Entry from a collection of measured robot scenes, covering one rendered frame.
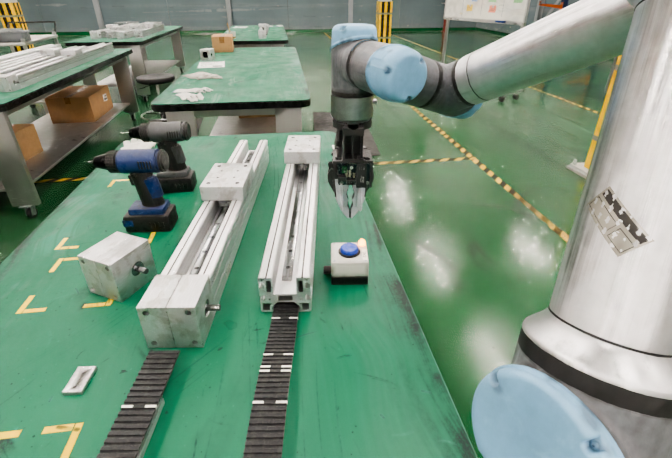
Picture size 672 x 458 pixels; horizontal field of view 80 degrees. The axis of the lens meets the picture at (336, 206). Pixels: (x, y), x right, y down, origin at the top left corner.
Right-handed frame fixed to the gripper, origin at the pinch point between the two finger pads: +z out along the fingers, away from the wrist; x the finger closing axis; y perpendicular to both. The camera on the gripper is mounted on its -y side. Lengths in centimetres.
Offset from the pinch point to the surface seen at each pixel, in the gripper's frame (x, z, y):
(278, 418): -11.6, 13.2, 37.0
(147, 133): -58, -3, -43
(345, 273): -0.9, 13.2, 3.9
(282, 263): -14.5, 12.0, 1.9
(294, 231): -12.7, 10.7, -9.2
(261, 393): -14.6, 13.3, 32.9
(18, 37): -326, 3, -383
